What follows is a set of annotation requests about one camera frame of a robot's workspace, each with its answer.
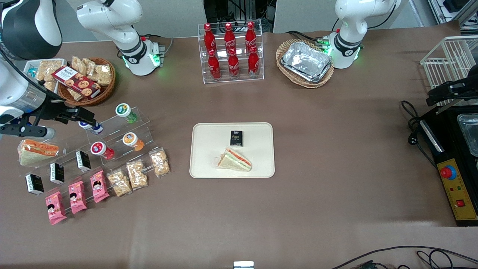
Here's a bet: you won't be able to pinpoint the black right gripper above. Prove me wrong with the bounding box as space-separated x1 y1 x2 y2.
39 96 98 129

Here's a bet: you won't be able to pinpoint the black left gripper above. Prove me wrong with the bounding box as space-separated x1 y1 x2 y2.
427 66 478 107

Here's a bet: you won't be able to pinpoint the green gum bottle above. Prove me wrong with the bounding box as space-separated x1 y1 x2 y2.
115 103 138 124

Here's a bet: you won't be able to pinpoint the grey arm base connector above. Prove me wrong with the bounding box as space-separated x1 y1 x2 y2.
149 35 174 65

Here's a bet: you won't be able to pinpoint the blue gum bottle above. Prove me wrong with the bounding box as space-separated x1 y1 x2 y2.
78 120 104 135

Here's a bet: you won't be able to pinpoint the red gum bottle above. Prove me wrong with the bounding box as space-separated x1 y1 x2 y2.
90 141 115 160

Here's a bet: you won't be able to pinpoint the clear metal tray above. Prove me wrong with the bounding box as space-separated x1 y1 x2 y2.
456 113 478 157

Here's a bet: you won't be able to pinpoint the orange gum bottle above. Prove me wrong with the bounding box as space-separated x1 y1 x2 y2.
122 132 145 151

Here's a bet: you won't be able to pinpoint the beige plastic tray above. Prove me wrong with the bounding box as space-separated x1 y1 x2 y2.
189 122 276 179

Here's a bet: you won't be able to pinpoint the aluminium foil tray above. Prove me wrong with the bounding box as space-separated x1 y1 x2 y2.
281 41 333 83

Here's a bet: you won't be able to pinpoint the brown wicker snack basket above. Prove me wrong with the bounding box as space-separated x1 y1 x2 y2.
57 57 116 107

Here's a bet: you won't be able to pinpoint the clear acrylic stepped stand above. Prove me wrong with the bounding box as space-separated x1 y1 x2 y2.
18 106 167 202

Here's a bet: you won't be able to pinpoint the red chocolate cookie box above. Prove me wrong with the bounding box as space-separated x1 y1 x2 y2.
51 66 102 99

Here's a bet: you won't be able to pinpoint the wrapped ham lettuce sandwich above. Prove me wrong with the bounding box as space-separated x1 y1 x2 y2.
18 139 59 166

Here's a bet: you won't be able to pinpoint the black sealing machine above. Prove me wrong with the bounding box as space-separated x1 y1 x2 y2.
418 105 478 227

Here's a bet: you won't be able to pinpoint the pink cartoon snack pack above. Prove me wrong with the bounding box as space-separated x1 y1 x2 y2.
45 191 68 225
68 180 88 214
90 170 110 203

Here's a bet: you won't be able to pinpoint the white plastic bin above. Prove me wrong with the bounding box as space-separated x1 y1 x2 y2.
23 58 68 94

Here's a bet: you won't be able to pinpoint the yellow control panel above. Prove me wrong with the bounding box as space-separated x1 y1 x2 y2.
437 158 478 222

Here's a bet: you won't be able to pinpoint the red cola bottle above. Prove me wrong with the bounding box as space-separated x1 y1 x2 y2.
245 21 257 49
227 48 240 79
208 49 222 81
224 23 236 51
248 46 260 78
204 23 217 53

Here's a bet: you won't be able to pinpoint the light wicker basket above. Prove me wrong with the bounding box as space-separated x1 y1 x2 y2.
276 39 335 89

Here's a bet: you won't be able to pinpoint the wrapped triangle sandwich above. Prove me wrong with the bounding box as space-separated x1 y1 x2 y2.
217 147 253 173

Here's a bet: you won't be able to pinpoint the clear acrylic bottle rack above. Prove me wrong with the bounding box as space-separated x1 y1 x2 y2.
198 19 265 84

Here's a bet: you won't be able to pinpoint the black background equipment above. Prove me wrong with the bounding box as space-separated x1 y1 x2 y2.
204 0 277 34

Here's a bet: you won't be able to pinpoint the white wire basket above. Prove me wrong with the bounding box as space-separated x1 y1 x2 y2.
420 35 478 112

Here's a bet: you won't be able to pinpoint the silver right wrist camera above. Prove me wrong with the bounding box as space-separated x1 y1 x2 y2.
0 124 56 140

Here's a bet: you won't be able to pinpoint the black power cable with plug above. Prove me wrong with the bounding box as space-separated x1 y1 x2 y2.
401 100 437 168

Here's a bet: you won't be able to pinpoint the aluminium frame rack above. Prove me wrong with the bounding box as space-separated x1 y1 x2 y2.
428 0 478 35

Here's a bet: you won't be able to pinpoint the black arm base cables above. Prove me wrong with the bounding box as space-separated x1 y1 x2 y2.
286 30 333 47

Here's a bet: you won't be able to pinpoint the thin black cable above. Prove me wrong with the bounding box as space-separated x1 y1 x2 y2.
330 245 478 269

